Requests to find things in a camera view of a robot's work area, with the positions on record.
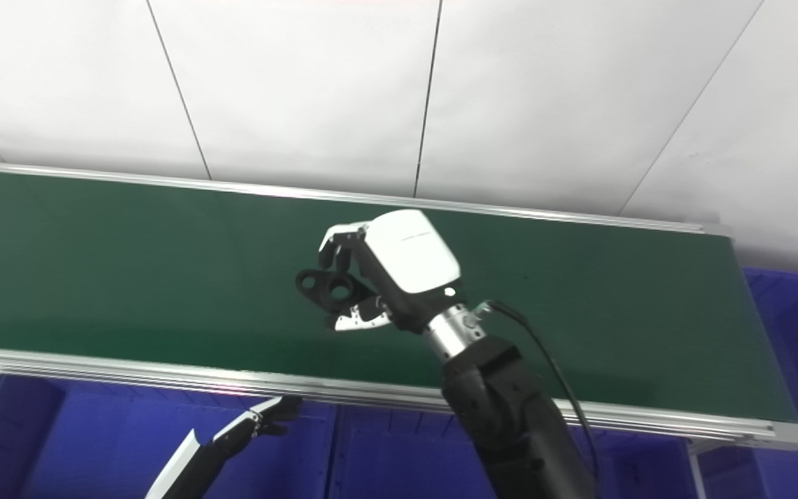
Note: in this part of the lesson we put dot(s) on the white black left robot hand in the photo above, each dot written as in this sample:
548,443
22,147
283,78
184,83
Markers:
194,468

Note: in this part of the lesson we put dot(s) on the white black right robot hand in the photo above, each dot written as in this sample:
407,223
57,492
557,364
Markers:
413,256

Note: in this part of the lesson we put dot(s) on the black flange part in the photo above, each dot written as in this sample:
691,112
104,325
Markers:
330,287

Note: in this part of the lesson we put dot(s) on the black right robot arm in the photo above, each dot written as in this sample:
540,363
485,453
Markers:
510,423

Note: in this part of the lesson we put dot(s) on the white conveyor leg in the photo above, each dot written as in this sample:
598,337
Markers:
695,475

